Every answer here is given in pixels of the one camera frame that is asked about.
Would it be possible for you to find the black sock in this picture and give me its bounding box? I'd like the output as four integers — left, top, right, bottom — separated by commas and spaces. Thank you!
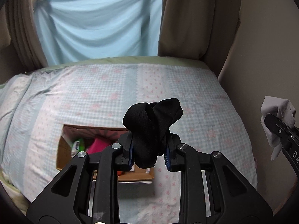
123, 98, 183, 169

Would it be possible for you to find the grey cloth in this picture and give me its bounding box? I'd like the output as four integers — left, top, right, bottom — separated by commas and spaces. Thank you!
259, 95, 297, 161

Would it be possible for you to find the magenta leather pouch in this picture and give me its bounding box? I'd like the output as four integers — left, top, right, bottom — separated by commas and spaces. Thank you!
85, 135, 117, 154

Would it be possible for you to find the cardboard box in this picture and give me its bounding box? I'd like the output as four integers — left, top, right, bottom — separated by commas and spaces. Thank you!
56, 125, 155, 183

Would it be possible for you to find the checkered floral bed sheet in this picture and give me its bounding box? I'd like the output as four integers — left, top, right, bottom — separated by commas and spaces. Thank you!
0, 63, 258, 224

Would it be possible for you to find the light blue curtain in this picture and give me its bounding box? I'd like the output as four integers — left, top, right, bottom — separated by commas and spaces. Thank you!
34, 0, 162, 66

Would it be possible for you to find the beige curtain right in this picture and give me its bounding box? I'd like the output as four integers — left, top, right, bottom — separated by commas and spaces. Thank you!
158, 0, 242, 76

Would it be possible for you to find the beige curtain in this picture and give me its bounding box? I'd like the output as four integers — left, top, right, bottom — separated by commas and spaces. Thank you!
158, 0, 242, 76
5, 0, 48, 71

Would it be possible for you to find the beige curtain left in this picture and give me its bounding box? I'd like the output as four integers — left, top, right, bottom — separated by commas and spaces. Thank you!
5, 0, 48, 71

